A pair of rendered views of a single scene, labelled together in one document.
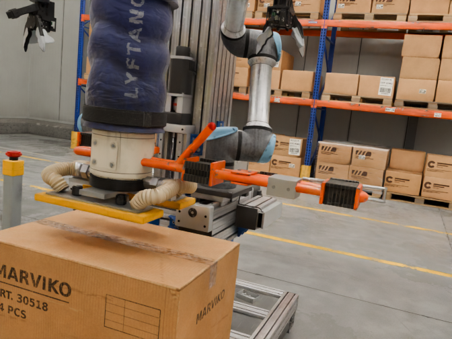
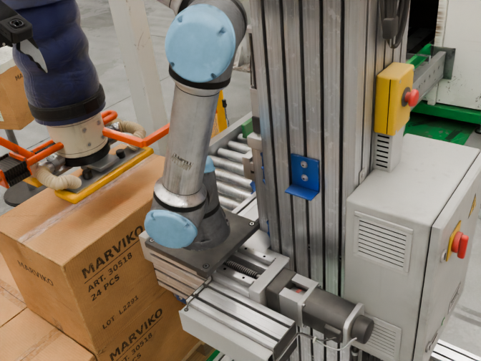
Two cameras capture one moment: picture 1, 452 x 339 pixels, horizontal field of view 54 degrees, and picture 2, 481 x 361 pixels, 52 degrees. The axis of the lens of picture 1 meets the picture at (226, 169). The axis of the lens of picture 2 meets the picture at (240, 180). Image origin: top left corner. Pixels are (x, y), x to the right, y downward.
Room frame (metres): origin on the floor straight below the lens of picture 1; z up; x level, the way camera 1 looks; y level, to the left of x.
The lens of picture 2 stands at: (2.17, -0.92, 1.87)
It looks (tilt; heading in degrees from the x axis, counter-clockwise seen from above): 33 degrees down; 109
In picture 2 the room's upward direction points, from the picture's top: 7 degrees counter-clockwise
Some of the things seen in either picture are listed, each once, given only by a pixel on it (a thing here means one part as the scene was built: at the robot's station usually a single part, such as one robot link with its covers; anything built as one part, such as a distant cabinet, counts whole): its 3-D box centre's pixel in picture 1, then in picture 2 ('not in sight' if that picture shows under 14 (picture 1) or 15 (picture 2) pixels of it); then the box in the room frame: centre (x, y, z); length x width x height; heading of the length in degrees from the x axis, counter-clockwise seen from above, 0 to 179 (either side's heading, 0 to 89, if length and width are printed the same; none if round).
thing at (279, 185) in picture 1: (284, 186); not in sight; (1.05, -0.14, 1.17); 0.07 x 0.07 x 0.04; 69
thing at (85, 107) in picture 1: (126, 116); (68, 99); (1.22, 0.29, 1.30); 0.23 x 0.23 x 0.04
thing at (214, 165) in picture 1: (204, 170); (8, 169); (1.13, 0.06, 1.18); 0.10 x 0.08 x 0.06; 159
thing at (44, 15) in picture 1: (41, 15); not in sight; (1.74, 0.76, 1.62); 0.09 x 0.08 x 0.12; 140
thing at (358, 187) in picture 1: (341, 194); not in sight; (1.00, -0.27, 1.18); 0.08 x 0.07 x 0.05; 69
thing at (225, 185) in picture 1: (218, 172); (199, 217); (1.71, 0.03, 1.09); 0.15 x 0.15 x 0.10
